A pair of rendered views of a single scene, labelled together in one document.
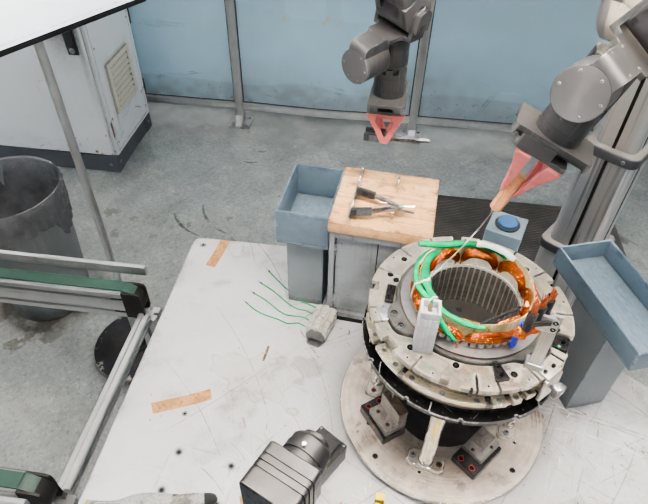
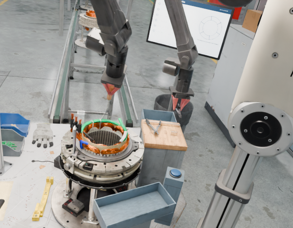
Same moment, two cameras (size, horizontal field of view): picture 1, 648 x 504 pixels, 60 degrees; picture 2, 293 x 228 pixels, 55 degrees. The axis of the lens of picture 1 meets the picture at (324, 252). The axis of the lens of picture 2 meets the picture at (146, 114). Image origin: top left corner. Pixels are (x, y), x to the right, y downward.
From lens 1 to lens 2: 1.19 m
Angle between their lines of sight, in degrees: 56
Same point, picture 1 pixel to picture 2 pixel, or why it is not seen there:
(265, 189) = (267, 199)
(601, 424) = not seen: outside the picture
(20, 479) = (57, 115)
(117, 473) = (59, 127)
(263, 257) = not seen: hidden behind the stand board
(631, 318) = (127, 215)
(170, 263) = (197, 175)
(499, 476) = (64, 216)
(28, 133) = (222, 114)
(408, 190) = (173, 138)
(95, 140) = not seen: hidden behind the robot
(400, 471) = (63, 185)
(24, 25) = (172, 41)
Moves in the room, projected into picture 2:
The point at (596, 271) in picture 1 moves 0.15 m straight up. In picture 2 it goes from (158, 206) to (167, 173)
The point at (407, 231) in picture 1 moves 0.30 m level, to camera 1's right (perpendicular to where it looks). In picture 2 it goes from (146, 136) to (169, 185)
